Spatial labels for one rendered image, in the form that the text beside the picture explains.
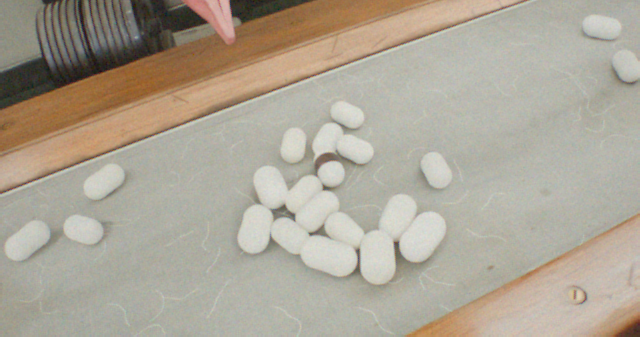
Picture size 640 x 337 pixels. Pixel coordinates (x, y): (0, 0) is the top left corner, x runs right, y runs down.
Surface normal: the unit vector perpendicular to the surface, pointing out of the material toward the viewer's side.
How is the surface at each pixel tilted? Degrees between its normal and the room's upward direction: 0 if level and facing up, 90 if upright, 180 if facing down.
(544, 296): 0
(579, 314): 0
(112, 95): 0
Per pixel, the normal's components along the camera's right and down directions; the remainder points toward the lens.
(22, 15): 0.42, 0.52
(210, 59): -0.15, -0.77
